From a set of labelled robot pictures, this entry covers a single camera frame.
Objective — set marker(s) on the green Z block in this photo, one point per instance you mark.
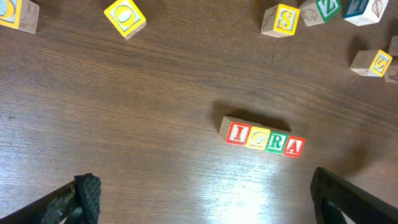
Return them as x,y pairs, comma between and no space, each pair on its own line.
316,12

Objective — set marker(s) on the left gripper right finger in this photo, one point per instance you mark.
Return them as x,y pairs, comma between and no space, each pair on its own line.
334,199

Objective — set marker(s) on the green R block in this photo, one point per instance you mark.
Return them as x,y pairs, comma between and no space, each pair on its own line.
277,141

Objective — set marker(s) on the yellow O block far left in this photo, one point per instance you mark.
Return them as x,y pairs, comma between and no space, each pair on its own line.
20,14

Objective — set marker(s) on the yellow C block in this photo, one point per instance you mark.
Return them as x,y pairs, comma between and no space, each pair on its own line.
258,137

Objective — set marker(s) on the red I block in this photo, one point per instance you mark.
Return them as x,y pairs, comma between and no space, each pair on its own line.
234,131

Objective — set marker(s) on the yellow block pair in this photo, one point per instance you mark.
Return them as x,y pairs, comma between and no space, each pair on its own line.
391,75
371,63

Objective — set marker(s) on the yellow S block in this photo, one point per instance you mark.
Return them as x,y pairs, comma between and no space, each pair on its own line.
280,21

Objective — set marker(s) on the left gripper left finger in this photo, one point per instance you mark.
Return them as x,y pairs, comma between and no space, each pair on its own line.
75,202

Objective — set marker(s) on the yellow block right pair left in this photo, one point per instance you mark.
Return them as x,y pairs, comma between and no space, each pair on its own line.
371,63

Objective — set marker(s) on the red A block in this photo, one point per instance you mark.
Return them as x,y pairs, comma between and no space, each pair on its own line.
293,146

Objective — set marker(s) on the yellow O block tilted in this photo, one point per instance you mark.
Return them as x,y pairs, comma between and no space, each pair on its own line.
126,17

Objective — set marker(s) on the blue I block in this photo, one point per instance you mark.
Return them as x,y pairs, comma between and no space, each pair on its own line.
365,12

